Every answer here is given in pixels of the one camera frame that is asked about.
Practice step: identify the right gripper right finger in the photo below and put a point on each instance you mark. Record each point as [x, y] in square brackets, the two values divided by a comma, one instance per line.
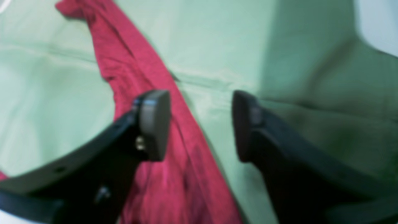
[305, 185]

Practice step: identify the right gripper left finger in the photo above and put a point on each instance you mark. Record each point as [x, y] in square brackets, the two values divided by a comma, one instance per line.
[91, 184]

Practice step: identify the red T-shirt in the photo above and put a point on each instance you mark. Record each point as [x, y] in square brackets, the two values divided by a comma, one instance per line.
[152, 165]

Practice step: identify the green table cloth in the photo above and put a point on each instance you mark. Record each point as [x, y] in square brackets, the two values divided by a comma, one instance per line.
[303, 59]

